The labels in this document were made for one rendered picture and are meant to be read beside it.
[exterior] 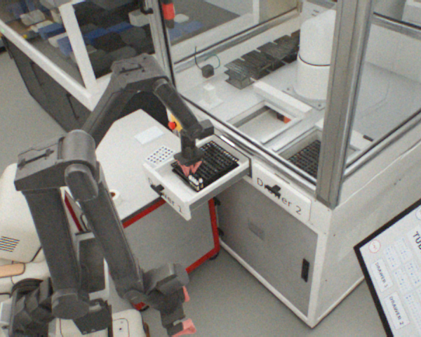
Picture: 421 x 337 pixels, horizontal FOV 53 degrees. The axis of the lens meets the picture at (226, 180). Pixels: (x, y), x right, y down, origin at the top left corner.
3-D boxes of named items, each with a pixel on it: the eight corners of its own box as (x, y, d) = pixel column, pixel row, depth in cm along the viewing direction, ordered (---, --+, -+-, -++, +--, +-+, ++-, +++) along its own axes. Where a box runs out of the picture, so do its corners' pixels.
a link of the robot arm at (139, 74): (114, 45, 101) (133, 76, 98) (156, 52, 112) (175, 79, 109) (48, 160, 126) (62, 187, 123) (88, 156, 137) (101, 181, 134)
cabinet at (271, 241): (313, 338, 209) (330, 239, 153) (189, 222, 268) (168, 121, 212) (419, 234, 250) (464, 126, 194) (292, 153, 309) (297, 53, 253)
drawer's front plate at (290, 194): (306, 222, 157) (308, 203, 149) (252, 183, 174) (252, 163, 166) (309, 220, 158) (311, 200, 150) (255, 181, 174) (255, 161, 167)
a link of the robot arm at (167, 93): (130, 61, 110) (150, 91, 107) (149, 48, 109) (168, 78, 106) (179, 121, 151) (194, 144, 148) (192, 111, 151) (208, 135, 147)
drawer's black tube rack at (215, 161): (198, 197, 168) (196, 186, 163) (172, 175, 178) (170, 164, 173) (239, 170, 177) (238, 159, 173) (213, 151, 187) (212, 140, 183)
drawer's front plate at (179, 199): (187, 221, 162) (184, 201, 154) (146, 183, 178) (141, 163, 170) (191, 218, 162) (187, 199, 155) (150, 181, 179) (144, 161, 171)
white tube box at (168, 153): (158, 172, 191) (157, 166, 188) (145, 165, 195) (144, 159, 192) (177, 156, 198) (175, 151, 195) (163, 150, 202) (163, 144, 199)
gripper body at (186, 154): (172, 159, 159) (171, 142, 154) (195, 149, 164) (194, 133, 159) (182, 167, 155) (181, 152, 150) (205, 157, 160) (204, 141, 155)
